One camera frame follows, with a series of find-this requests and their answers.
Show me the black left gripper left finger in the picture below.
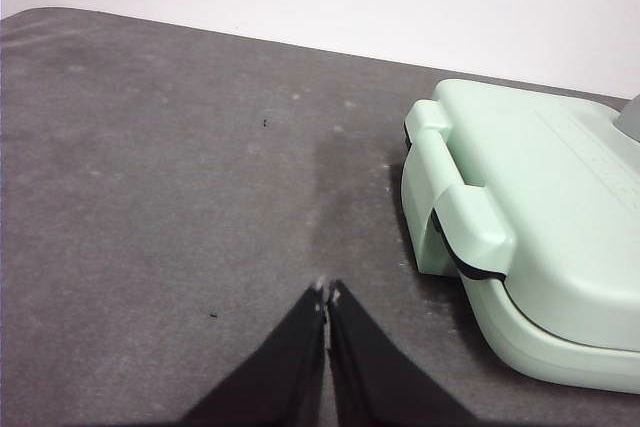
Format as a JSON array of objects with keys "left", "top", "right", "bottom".
[{"left": 177, "top": 281, "right": 334, "bottom": 427}]

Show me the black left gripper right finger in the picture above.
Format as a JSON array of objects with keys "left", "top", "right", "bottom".
[{"left": 326, "top": 279, "right": 476, "bottom": 427}]

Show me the mint green grill lid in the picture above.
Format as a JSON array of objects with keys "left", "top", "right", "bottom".
[{"left": 403, "top": 77, "right": 640, "bottom": 353}]

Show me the mint green breakfast machine base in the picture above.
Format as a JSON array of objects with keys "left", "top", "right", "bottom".
[{"left": 399, "top": 136, "right": 640, "bottom": 396}]

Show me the chrome grill lid handle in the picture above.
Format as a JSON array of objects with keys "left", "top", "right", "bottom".
[{"left": 613, "top": 94, "right": 640, "bottom": 144}]

